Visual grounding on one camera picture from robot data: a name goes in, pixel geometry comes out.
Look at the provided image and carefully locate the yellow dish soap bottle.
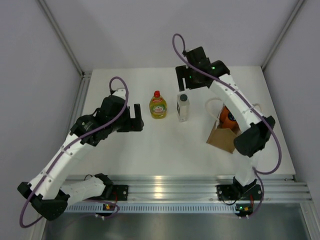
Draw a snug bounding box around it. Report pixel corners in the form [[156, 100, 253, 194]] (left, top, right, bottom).
[[149, 90, 168, 119]]

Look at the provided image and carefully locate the clear square bottle grey cap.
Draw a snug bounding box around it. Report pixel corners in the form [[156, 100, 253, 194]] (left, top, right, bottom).
[[176, 93, 190, 122]]

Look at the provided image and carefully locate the orange pump bottle dark top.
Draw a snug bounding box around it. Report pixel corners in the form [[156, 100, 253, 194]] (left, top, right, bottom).
[[222, 112, 237, 130]]

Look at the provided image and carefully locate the orange pump bottle navy top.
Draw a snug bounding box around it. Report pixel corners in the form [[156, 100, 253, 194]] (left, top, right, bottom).
[[219, 106, 230, 123]]

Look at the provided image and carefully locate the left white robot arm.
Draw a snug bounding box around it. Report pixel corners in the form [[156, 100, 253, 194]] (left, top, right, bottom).
[[17, 88, 144, 221]]

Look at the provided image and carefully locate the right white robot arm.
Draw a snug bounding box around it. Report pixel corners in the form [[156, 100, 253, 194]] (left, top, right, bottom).
[[175, 46, 276, 204]]

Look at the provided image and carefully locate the brown canvas tote bag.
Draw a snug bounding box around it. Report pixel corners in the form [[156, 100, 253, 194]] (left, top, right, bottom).
[[204, 97, 265, 155]]

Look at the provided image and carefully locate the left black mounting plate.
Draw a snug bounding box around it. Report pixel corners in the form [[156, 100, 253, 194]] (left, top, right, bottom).
[[108, 184, 129, 202]]

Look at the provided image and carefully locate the black mounting plate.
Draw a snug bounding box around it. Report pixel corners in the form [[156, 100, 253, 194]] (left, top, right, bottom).
[[108, 184, 129, 202], [216, 184, 238, 201]]

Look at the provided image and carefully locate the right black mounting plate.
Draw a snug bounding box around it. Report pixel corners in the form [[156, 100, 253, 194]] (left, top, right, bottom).
[[216, 184, 238, 201]]

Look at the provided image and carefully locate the white slotted cable duct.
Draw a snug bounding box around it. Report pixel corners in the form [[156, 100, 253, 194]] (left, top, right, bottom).
[[65, 202, 253, 214]]

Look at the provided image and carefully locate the aluminium frame rail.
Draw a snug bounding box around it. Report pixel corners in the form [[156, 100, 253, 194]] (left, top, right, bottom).
[[109, 175, 312, 204]]

